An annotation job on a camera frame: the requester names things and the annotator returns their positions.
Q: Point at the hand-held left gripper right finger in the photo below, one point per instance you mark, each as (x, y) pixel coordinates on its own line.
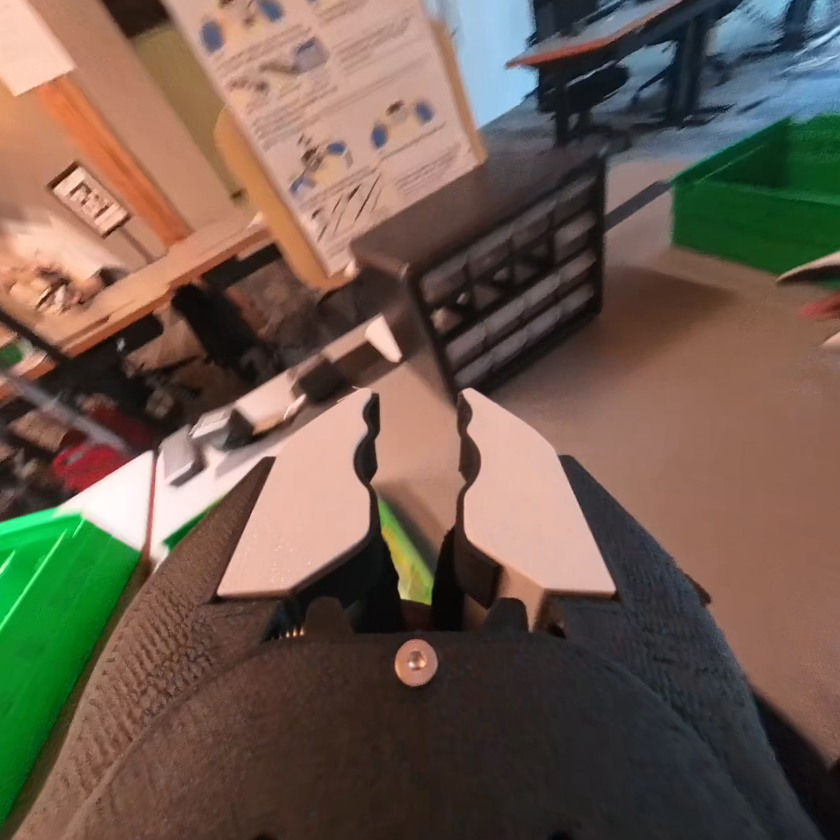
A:
(531, 518)

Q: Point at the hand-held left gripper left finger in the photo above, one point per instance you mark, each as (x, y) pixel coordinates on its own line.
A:
(302, 518)

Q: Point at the green plastic bin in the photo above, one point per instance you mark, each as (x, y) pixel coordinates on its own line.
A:
(59, 623)
(735, 216)

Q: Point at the black drawer cabinet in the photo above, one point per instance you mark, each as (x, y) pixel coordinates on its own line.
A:
(472, 210)

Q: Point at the small grey box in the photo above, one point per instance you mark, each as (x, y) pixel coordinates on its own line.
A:
(269, 410)

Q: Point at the grey power adapter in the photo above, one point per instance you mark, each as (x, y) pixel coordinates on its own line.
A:
(182, 459)

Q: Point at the dark grey charger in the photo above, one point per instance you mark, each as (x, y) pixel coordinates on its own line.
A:
(318, 380)

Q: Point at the red object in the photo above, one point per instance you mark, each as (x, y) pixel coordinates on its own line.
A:
(92, 466)

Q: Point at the wooden edged desk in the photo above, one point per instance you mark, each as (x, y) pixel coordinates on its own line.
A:
(164, 275)

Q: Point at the tan poster board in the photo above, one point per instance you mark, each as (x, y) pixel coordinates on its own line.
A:
(262, 197)

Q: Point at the black framed desk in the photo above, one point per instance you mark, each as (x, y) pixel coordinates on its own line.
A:
(590, 33)

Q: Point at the illustrated instruction poster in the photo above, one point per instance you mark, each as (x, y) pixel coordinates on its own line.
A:
(341, 98)

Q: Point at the framed wall sign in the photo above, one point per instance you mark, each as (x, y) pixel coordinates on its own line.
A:
(88, 200)

